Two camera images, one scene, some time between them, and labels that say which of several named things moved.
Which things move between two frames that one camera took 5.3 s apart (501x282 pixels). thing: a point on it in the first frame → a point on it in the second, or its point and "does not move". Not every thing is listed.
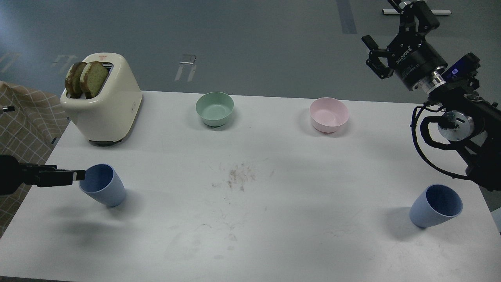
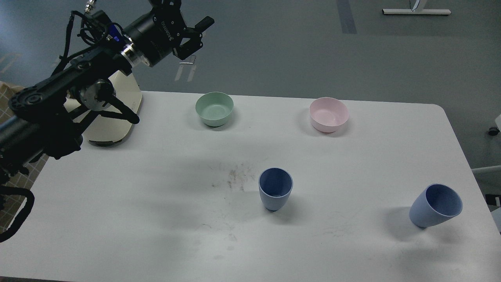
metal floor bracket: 187,59 does not move
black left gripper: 46,175 → 155,35
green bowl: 215,108 does not move
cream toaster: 107,118 does not move
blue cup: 438,203 does not move
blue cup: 103,181 → 275,184
